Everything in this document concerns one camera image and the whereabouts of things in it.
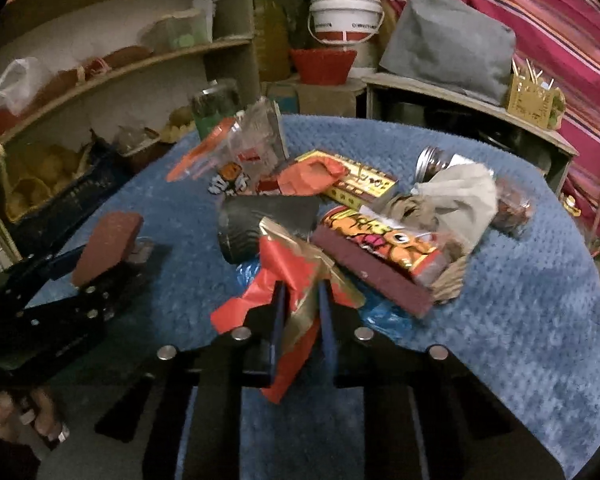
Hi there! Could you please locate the brown paper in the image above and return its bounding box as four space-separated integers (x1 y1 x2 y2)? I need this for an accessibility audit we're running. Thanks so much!
380 194 469 304

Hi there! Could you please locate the blue quilted table cloth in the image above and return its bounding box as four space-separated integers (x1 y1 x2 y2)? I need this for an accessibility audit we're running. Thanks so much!
41 115 600 479

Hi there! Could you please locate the yellow egg carton tray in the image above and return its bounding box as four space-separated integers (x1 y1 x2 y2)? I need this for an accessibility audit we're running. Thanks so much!
159 105 195 144

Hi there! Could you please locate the green leafy vegetable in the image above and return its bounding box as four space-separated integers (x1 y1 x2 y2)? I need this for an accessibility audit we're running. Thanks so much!
548 88 566 130

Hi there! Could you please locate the yellow plastic utensil basket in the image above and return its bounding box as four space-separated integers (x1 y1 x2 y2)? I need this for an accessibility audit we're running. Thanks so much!
506 58 562 130

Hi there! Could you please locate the clear plastic storage box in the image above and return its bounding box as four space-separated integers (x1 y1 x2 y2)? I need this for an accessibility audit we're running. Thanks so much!
140 9 212 54

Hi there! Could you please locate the large oil jug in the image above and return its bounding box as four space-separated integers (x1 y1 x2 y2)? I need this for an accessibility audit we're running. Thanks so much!
253 0 291 82

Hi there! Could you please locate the person's hand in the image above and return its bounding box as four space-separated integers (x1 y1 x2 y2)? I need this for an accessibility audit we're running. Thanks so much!
0 387 70 446

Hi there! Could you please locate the dark blue plastic crate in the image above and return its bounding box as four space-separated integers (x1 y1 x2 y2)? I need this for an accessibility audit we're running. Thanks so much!
0 136 134 258

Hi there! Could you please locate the maroon scouring sponge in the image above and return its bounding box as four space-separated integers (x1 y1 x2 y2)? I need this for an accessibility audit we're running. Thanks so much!
71 211 144 288

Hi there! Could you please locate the clear orange snack wrapper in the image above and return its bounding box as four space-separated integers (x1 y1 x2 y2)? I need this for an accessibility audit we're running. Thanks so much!
166 96 289 196

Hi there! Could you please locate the clear jar of dried fruit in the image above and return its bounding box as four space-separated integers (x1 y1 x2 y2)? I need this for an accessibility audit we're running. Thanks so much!
415 146 533 237

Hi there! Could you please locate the wooden shelf unit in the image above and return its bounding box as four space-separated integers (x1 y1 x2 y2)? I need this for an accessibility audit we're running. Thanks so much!
0 0 260 259

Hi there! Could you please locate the green label tea jar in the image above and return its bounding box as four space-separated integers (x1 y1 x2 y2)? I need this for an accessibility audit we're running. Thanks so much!
190 78 242 140

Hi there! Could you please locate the grey fabric cover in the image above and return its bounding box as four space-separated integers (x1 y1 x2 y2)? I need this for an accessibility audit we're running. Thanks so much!
379 0 516 105

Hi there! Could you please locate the yellow cap oil bottle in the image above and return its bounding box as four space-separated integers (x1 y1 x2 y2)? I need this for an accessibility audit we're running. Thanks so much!
560 194 582 218

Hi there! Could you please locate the white plastic bag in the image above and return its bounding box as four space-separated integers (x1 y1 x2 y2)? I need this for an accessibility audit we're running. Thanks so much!
0 56 52 115

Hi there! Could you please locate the white plastic bucket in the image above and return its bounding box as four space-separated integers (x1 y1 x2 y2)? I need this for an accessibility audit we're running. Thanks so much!
306 0 385 79

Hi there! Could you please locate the grey side table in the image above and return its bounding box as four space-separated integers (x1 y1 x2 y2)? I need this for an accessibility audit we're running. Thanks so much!
363 73 578 193

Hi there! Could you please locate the orange cloth piece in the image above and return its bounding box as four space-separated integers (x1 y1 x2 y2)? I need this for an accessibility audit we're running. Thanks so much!
276 156 349 196

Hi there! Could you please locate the red gold foil wrapper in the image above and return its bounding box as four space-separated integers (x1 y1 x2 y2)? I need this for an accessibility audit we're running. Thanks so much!
210 233 365 404

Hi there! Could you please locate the yellow red carton box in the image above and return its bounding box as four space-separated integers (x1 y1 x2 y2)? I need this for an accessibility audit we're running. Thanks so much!
296 150 399 210

